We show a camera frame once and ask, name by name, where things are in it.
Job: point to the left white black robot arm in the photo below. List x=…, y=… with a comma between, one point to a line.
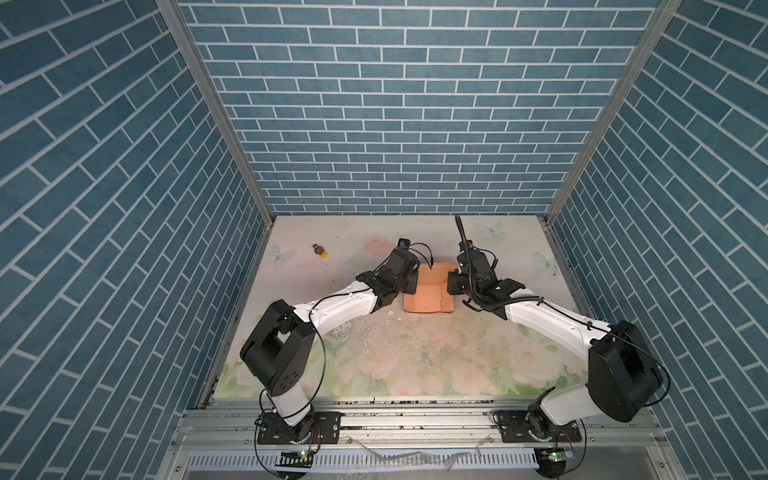
x=277, y=350

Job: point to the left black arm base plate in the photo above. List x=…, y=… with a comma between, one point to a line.
x=300, y=427

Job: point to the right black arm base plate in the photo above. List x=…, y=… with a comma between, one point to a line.
x=521, y=426

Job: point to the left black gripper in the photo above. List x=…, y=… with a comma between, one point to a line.
x=411, y=284

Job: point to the aluminium mounting rail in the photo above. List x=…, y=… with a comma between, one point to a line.
x=411, y=424

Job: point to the white slotted cable duct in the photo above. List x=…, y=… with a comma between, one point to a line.
x=358, y=460

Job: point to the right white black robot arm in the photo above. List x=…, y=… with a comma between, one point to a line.
x=622, y=375

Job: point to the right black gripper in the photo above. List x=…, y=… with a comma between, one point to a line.
x=452, y=282

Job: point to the small brown yellow toy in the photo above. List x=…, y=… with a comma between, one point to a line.
x=320, y=251

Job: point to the orange cardboard paper box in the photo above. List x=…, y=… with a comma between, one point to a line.
x=431, y=295

